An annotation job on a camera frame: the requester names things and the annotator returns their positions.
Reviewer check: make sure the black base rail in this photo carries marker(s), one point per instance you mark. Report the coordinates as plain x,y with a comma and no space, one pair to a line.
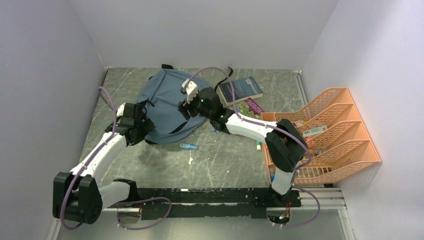
158,208

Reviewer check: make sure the orange plastic file rack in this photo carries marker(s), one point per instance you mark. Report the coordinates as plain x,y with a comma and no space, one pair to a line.
344,148

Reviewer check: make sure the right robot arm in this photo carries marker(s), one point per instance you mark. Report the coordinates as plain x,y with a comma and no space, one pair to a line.
285,145

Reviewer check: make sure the blue student backpack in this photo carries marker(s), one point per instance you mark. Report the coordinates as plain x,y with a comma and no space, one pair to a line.
161,96

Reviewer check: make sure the aluminium frame rail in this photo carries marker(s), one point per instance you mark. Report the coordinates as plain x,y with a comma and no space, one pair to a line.
306,198

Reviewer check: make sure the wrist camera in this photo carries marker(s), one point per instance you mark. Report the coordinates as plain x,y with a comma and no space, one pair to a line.
191,90
120,110

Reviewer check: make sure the orange desk organizer tray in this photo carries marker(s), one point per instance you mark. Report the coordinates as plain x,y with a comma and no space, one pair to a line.
270,117

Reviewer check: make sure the purple colourful book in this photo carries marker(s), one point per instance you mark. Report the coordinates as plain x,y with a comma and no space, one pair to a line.
250,108

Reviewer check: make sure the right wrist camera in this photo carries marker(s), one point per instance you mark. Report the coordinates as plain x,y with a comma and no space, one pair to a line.
191,90

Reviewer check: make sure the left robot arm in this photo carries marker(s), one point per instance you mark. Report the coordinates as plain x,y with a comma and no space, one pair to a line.
77,195

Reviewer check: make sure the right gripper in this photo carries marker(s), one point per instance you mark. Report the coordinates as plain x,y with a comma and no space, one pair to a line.
183,107

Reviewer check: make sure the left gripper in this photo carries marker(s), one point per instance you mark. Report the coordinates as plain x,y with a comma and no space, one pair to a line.
147,126

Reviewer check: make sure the dark blue book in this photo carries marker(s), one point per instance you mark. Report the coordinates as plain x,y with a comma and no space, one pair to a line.
243,88

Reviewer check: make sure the white glue stick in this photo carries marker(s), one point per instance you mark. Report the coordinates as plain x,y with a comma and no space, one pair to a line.
258,145

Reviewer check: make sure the teal box in rack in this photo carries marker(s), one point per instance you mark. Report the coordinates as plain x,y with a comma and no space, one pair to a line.
310,133

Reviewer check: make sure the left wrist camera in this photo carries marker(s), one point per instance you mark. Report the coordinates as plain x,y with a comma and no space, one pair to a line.
120,110

